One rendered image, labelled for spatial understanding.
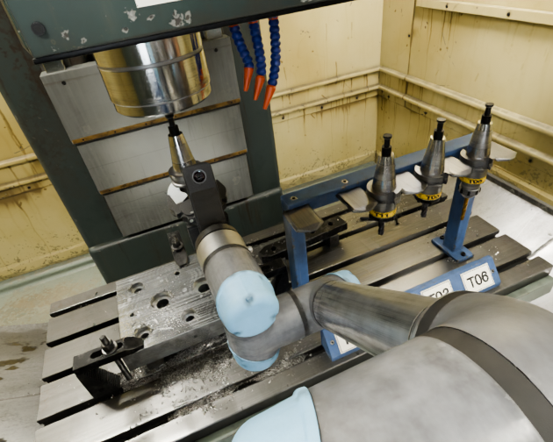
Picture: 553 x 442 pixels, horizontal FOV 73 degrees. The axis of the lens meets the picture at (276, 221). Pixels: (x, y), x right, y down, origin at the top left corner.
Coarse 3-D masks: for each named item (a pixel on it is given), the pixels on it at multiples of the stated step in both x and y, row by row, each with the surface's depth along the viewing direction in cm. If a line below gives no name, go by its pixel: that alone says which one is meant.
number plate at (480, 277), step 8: (472, 272) 86; (480, 272) 86; (488, 272) 87; (464, 280) 85; (472, 280) 86; (480, 280) 86; (488, 280) 86; (464, 288) 85; (472, 288) 85; (480, 288) 86
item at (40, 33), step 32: (0, 0) 33; (32, 0) 33; (64, 0) 34; (96, 0) 34; (128, 0) 35; (192, 0) 37; (224, 0) 38; (256, 0) 40; (288, 0) 41; (320, 0) 42; (352, 0) 44; (32, 32) 34; (64, 32) 35; (96, 32) 36; (128, 32) 37; (160, 32) 38; (192, 32) 40
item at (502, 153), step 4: (492, 144) 78; (496, 144) 78; (492, 148) 77; (496, 148) 77; (500, 148) 77; (504, 148) 77; (496, 152) 76; (500, 152) 76; (504, 152) 75; (508, 152) 75; (512, 152) 75; (496, 156) 75; (500, 156) 74; (504, 156) 74; (508, 156) 74; (512, 156) 74; (496, 160) 74; (500, 160) 74; (504, 160) 74
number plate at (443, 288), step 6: (444, 282) 84; (432, 288) 83; (438, 288) 83; (444, 288) 84; (450, 288) 84; (420, 294) 83; (426, 294) 83; (432, 294) 83; (438, 294) 83; (444, 294) 84
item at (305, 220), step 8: (296, 208) 68; (304, 208) 68; (288, 216) 67; (296, 216) 66; (304, 216) 66; (312, 216) 66; (296, 224) 65; (304, 224) 64; (312, 224) 64; (320, 224) 64
